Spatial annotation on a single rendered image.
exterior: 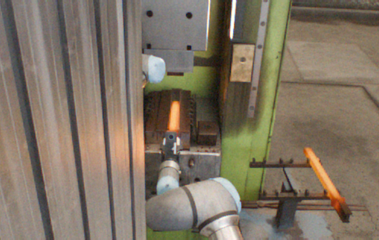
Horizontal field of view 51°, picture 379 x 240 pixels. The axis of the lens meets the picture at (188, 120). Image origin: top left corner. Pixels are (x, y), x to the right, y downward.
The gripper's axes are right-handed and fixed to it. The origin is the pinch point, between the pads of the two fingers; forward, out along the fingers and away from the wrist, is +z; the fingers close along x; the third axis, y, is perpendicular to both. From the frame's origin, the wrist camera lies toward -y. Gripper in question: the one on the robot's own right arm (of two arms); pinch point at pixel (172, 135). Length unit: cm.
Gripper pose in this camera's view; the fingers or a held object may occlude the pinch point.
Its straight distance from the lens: 168.6
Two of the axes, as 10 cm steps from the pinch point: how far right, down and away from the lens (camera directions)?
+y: -0.3, 8.8, 4.8
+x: 10.0, 0.3, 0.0
